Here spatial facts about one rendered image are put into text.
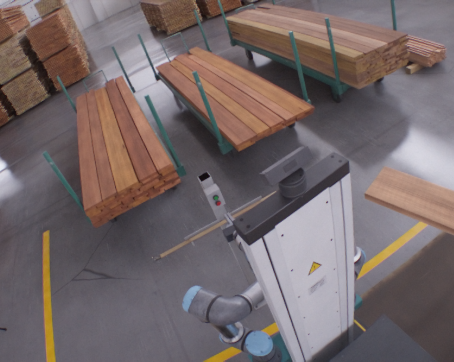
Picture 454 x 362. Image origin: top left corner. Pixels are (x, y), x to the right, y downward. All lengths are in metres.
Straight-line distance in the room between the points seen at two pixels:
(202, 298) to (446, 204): 1.38
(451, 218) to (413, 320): 0.94
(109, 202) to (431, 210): 2.68
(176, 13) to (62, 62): 3.68
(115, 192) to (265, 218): 2.58
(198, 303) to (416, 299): 1.80
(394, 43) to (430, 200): 2.69
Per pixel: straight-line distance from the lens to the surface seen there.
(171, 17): 10.70
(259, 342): 1.63
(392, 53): 4.42
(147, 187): 3.31
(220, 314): 1.28
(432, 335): 2.61
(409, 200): 2.03
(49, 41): 10.40
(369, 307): 2.65
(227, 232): 1.63
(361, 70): 4.08
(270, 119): 3.65
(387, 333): 1.66
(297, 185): 0.82
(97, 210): 3.37
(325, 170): 0.90
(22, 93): 10.78
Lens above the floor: 2.38
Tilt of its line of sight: 37 degrees down
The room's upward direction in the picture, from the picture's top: 22 degrees counter-clockwise
